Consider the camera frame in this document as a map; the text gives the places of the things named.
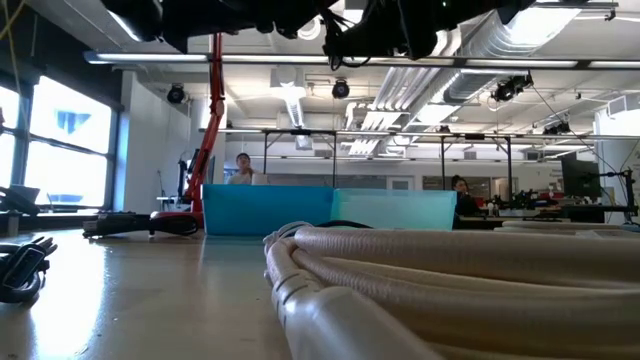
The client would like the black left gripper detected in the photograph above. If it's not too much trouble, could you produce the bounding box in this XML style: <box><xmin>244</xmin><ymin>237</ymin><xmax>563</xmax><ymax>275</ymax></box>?
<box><xmin>252</xmin><ymin>0</ymin><xmax>326</xmax><ymax>40</ymax></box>

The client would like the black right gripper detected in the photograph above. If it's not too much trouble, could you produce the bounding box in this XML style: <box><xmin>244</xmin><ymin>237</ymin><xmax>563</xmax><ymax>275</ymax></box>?
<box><xmin>322</xmin><ymin>0</ymin><xmax>441</xmax><ymax>61</ymax></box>

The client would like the cream USB cable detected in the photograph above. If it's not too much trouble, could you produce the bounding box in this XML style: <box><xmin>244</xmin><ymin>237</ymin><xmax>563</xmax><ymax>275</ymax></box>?
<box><xmin>262</xmin><ymin>221</ymin><xmax>640</xmax><ymax>360</ymax></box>

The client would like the black cable with USB hub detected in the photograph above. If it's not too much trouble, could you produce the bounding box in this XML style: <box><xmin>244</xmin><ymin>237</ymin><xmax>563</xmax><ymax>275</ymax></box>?
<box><xmin>0</xmin><ymin>236</ymin><xmax>59</xmax><ymax>305</ymax></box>

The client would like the red desk lamp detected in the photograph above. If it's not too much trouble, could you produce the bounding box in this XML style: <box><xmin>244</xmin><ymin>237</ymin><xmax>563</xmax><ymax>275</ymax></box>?
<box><xmin>149</xmin><ymin>32</ymin><xmax>226</xmax><ymax>230</ymax></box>

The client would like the long overhead light bar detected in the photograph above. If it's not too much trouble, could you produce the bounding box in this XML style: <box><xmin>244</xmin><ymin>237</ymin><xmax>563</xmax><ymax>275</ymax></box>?
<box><xmin>83</xmin><ymin>49</ymin><xmax>640</xmax><ymax>71</ymax></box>

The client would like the person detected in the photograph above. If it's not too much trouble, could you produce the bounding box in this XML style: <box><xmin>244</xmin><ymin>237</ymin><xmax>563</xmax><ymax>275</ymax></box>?
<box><xmin>227</xmin><ymin>152</ymin><xmax>261</xmax><ymax>186</ymax></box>
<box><xmin>451</xmin><ymin>174</ymin><xmax>482</xmax><ymax>231</ymax></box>

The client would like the teal plastic bin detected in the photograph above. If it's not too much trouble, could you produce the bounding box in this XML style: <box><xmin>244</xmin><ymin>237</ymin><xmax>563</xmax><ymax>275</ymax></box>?
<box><xmin>329</xmin><ymin>187</ymin><xmax>458</xmax><ymax>232</ymax></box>

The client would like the dark monitor on stand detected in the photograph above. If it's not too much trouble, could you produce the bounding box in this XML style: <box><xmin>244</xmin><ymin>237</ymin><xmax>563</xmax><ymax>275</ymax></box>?
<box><xmin>177</xmin><ymin>147</ymin><xmax>217</xmax><ymax>201</ymax></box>

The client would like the blue plastic bin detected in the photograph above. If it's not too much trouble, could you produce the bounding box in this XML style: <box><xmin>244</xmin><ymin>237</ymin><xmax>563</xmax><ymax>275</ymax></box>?
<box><xmin>202</xmin><ymin>183</ymin><xmax>335</xmax><ymax>237</ymax></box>

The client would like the black computer monitor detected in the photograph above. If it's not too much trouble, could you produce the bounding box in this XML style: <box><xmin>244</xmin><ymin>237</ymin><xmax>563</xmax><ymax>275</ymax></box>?
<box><xmin>560</xmin><ymin>157</ymin><xmax>604</xmax><ymax>201</ymax></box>

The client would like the black laptop stand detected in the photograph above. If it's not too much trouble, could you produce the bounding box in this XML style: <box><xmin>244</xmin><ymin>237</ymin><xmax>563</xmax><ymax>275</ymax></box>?
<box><xmin>0</xmin><ymin>183</ymin><xmax>42</xmax><ymax>217</ymax></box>

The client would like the silver ventilation duct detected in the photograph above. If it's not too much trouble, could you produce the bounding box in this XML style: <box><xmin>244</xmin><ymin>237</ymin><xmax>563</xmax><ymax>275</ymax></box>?
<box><xmin>442</xmin><ymin>9</ymin><xmax>581</xmax><ymax>105</ymax></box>

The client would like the black ceiling camera cluster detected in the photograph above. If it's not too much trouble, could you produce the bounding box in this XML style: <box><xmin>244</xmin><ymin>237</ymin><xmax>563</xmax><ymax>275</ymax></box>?
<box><xmin>491</xmin><ymin>72</ymin><xmax>535</xmax><ymax>104</ymax></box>

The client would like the black metal scaffold frame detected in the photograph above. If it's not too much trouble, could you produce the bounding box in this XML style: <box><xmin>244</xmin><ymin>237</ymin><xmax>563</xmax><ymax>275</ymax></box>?
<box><xmin>262</xmin><ymin>127</ymin><xmax>514</xmax><ymax>204</ymax></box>

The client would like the black table frame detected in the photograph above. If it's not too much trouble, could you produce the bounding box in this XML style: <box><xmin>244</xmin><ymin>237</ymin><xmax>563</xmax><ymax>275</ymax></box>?
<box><xmin>0</xmin><ymin>209</ymin><xmax>151</xmax><ymax>236</ymax></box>

